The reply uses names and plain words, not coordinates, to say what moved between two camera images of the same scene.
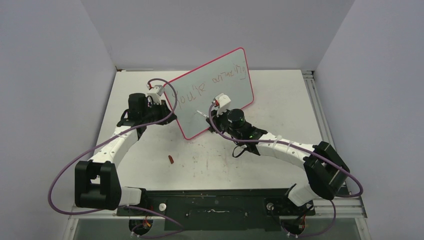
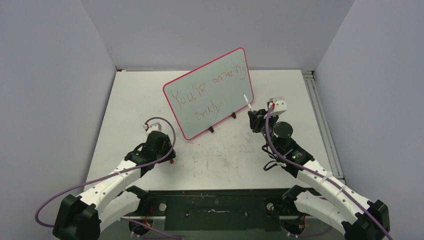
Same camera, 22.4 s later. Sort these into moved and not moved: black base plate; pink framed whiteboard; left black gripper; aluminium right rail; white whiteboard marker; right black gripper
Moved: right black gripper; left black gripper; white whiteboard marker
Not moved: pink framed whiteboard; aluminium right rail; black base plate
